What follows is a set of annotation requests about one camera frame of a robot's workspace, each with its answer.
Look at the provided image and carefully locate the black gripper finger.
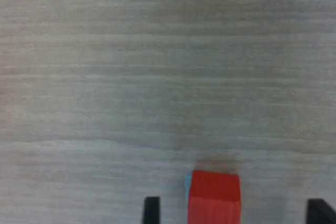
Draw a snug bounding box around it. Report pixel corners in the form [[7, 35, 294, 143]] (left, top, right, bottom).
[[306, 198, 336, 224], [141, 196, 160, 224]]

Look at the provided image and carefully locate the red cube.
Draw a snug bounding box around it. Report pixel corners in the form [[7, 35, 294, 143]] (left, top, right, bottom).
[[186, 169, 242, 224]]

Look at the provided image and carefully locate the small tape marker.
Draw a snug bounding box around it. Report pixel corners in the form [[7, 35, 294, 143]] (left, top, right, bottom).
[[184, 173, 194, 201]]

